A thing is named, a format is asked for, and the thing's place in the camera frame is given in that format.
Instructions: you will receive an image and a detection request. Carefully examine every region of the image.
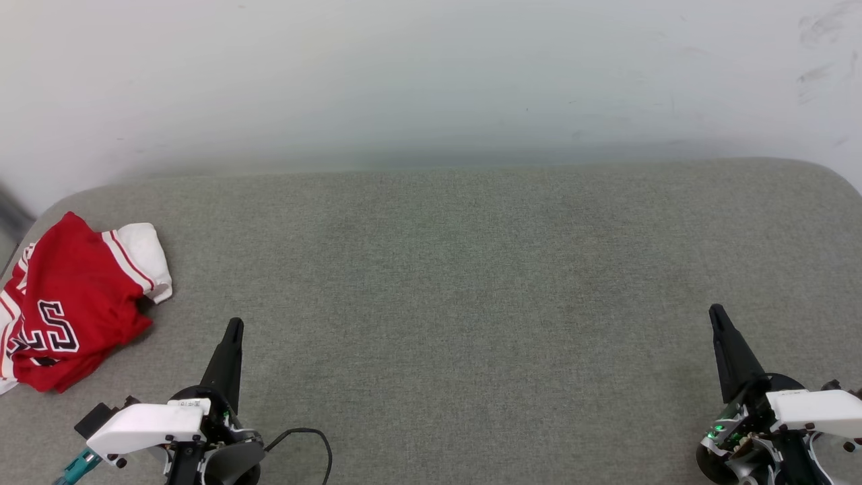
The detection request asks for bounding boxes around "grey fabric sofa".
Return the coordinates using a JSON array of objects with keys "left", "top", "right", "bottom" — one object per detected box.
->
[{"left": 0, "top": 157, "right": 862, "bottom": 485}]

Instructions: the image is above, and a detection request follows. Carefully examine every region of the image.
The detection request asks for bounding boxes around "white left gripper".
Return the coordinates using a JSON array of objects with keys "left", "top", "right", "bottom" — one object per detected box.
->
[{"left": 86, "top": 318, "right": 267, "bottom": 485}]

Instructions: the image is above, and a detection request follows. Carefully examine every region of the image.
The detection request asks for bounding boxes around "teal plug camera cable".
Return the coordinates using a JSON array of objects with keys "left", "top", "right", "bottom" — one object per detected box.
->
[{"left": 54, "top": 449, "right": 103, "bottom": 485}]

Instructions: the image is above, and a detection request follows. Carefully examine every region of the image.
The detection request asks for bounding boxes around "red and white basketball jersey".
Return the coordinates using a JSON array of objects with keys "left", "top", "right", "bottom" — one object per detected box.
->
[{"left": 0, "top": 212, "right": 173, "bottom": 395}]

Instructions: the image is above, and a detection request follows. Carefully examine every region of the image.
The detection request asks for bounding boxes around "thin black cable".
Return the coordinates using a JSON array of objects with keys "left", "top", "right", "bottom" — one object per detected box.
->
[{"left": 265, "top": 427, "right": 333, "bottom": 485}]

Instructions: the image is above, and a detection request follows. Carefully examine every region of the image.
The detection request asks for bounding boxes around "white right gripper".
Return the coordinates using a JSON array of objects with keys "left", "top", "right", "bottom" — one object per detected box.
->
[{"left": 696, "top": 304, "right": 862, "bottom": 485}]

